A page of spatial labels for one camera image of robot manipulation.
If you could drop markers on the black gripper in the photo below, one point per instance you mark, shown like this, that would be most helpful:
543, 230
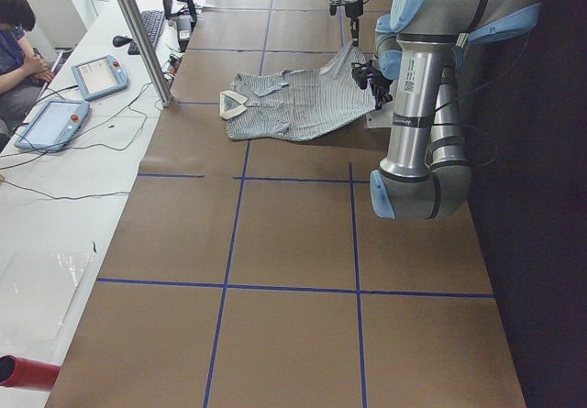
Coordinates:
352, 10
379, 88

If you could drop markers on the navy white striped polo shirt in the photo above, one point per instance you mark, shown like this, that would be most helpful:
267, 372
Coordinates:
296, 105

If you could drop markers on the black power adapter box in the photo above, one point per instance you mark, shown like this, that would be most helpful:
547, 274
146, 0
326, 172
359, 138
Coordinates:
183, 25

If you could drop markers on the black keyboard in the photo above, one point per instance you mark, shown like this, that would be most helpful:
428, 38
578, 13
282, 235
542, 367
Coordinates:
153, 21

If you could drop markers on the black computer mouse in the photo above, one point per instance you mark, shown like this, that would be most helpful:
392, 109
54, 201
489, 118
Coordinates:
119, 41

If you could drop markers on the upper teach pendant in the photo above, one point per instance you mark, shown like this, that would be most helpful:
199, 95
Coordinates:
100, 77

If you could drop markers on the teach pendant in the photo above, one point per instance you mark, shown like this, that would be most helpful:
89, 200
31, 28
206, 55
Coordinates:
54, 126
100, 77

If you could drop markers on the lower teach pendant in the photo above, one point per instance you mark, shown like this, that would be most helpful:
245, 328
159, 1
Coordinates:
54, 126

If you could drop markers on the seated person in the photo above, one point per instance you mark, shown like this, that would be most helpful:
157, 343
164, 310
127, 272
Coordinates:
23, 71

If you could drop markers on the clear plastic sheet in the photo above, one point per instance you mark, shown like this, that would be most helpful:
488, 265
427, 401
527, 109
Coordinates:
37, 289

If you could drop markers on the red cylinder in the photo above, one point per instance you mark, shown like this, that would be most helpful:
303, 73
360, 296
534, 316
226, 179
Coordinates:
28, 374

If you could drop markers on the aluminium frame post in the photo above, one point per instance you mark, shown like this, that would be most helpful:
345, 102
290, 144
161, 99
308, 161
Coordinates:
132, 16

